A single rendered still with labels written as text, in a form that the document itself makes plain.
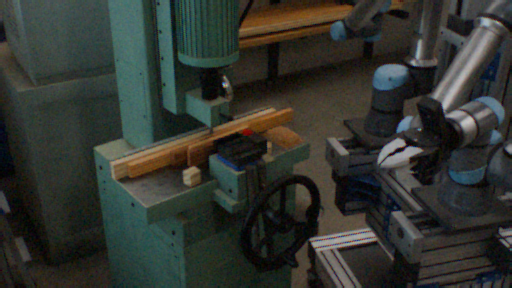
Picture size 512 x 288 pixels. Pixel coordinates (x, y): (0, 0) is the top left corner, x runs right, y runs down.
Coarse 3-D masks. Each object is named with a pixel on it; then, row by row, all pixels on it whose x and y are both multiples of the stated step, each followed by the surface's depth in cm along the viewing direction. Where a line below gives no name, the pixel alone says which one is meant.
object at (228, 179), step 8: (216, 160) 164; (264, 160) 164; (272, 160) 164; (216, 168) 165; (224, 168) 161; (232, 168) 160; (256, 168) 161; (272, 168) 165; (216, 176) 166; (224, 176) 163; (232, 176) 159; (240, 176) 158; (256, 176) 162; (272, 176) 167; (224, 184) 164; (232, 184) 161; (240, 184) 159; (256, 184) 163; (224, 192) 165; (232, 192) 162; (240, 192) 161; (256, 192) 165; (240, 200) 162
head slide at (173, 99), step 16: (160, 0) 167; (160, 16) 170; (160, 32) 172; (176, 32) 169; (160, 48) 176; (176, 48) 171; (176, 64) 173; (176, 80) 175; (192, 80) 179; (176, 96) 178; (176, 112) 180
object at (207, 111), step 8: (200, 88) 182; (192, 96) 176; (200, 96) 176; (192, 104) 178; (200, 104) 174; (208, 104) 171; (216, 104) 171; (224, 104) 173; (192, 112) 179; (200, 112) 175; (208, 112) 171; (216, 112) 172; (224, 112) 174; (200, 120) 177; (208, 120) 173; (216, 120) 173; (224, 120) 175
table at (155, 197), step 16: (272, 144) 185; (304, 144) 186; (288, 160) 183; (304, 160) 188; (128, 176) 167; (144, 176) 168; (160, 176) 168; (176, 176) 168; (208, 176) 168; (112, 192) 170; (128, 192) 160; (144, 192) 160; (160, 192) 160; (176, 192) 160; (192, 192) 162; (208, 192) 166; (144, 208) 155; (160, 208) 157; (176, 208) 161; (240, 208) 163
